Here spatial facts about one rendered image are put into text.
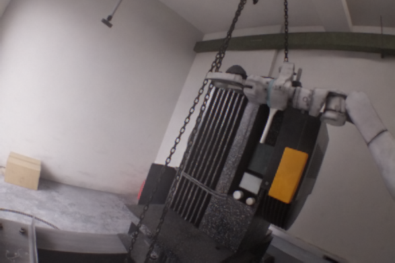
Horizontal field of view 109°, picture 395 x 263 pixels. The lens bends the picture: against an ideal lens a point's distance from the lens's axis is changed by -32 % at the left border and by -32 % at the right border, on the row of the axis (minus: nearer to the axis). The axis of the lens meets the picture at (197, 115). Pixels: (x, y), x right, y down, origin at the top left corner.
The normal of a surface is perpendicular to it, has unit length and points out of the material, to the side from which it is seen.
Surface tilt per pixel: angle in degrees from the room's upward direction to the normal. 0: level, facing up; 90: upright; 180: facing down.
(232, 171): 90
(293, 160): 90
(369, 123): 92
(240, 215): 90
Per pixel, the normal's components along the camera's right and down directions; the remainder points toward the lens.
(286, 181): -0.60, -0.29
